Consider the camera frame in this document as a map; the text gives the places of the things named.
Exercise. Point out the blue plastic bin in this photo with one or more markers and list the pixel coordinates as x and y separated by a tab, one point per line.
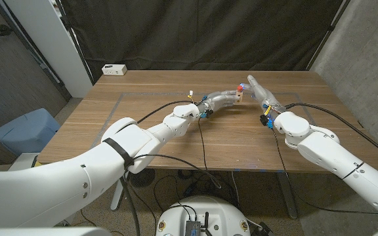
25	131

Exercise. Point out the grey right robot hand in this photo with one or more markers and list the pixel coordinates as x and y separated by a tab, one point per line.
266	96

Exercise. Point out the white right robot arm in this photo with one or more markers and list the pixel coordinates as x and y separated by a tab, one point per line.
333	154

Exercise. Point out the white table leg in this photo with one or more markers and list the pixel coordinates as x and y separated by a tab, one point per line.
118	196

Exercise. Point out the black backdrop curtain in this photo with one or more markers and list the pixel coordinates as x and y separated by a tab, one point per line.
202	32

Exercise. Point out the black backdrop stand pole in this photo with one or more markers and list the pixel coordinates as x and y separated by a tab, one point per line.
74	39
328	32

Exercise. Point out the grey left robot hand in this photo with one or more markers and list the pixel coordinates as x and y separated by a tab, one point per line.
217	101

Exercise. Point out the white power strip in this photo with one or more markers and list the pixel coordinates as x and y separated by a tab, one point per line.
114	69

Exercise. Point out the large wooden panel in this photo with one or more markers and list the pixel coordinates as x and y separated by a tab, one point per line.
143	94

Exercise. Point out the wooden block with holes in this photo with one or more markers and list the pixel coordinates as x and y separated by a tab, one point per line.
239	97

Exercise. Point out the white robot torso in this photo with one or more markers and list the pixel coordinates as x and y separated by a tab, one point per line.
205	206

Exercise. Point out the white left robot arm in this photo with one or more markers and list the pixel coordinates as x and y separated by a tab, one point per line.
117	154

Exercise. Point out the red screw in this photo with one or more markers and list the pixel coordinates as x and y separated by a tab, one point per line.
239	88

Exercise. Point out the grey table leg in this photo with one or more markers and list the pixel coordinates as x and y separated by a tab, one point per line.
287	196

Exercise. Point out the round black fan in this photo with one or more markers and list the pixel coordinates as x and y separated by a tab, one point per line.
142	178

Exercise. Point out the grey electronics box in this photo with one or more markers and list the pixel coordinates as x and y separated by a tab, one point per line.
192	228

